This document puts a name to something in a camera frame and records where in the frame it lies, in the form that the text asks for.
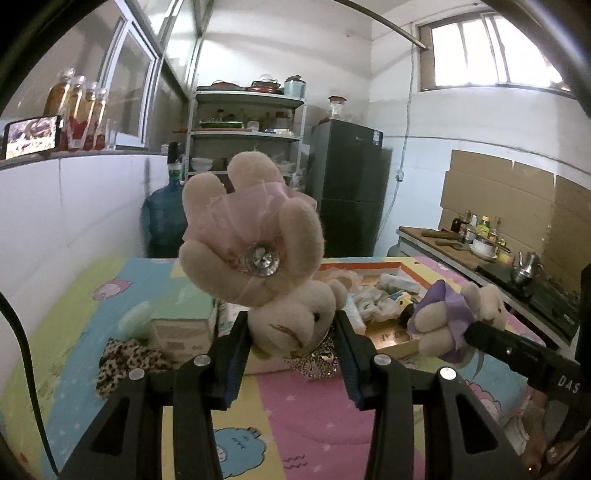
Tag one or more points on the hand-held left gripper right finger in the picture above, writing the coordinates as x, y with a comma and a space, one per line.
351, 369

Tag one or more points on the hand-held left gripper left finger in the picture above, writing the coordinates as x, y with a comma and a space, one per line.
238, 364

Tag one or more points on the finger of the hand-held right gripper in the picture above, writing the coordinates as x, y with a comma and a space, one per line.
498, 344

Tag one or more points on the orange rimmed cardboard tray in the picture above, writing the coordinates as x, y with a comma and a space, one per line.
392, 339

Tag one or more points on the teddy bear purple dress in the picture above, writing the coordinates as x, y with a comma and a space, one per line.
438, 323

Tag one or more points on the clear plastic tissue packet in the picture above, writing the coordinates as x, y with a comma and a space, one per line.
367, 307

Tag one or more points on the small yellow black toy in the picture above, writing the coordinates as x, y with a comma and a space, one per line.
401, 305

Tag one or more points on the teddy bear pink dress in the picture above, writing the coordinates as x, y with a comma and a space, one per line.
240, 221

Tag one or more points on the floral tissue box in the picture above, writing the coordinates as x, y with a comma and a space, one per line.
184, 330

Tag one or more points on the black induction cooker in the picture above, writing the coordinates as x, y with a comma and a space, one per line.
501, 277

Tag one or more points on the pastel printed bedsheet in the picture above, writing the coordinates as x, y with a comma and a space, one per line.
300, 415

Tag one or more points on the steel kettle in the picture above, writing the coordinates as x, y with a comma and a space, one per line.
525, 270

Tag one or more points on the white bowl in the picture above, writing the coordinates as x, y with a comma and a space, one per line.
484, 248

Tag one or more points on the kitchen counter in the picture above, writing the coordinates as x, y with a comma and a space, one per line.
443, 251

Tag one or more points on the leopard print scrunchie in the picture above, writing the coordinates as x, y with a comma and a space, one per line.
122, 364

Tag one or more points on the cluster of condiment bottles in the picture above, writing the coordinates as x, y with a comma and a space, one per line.
482, 226

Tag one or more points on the cardboard sheet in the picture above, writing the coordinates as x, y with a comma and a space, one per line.
508, 189

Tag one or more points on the blue water jug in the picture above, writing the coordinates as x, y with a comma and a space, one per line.
161, 221

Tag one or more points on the dark refrigerator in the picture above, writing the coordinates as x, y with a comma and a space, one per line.
346, 184

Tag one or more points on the stack of white bowls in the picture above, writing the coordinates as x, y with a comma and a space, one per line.
202, 164

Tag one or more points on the white metal shelf rack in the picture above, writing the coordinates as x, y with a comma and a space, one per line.
244, 134

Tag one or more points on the glass jar red lid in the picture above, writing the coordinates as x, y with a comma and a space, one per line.
337, 110

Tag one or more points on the small clear glass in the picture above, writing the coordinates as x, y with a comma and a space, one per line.
112, 136

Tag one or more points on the amber liquid glass bottle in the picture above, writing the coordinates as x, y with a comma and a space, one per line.
76, 115
57, 94
101, 122
91, 120

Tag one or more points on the red cooking pot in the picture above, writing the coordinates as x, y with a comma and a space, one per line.
264, 87

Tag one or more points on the light blue jar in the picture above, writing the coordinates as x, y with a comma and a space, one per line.
295, 87

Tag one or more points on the high barred window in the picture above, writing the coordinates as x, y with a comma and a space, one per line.
489, 50

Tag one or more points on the smartphone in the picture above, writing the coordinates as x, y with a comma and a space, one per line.
32, 137

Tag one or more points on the metal curtain rod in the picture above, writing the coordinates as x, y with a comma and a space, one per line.
397, 27

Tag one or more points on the sliding window frame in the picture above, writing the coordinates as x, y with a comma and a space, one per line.
138, 69

